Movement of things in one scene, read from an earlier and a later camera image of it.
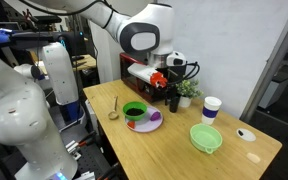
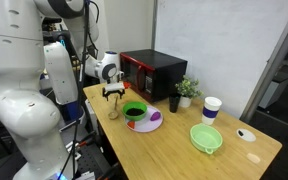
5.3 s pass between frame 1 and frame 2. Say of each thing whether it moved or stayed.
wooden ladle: stayed
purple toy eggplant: stayed
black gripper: moved
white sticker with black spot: stayed
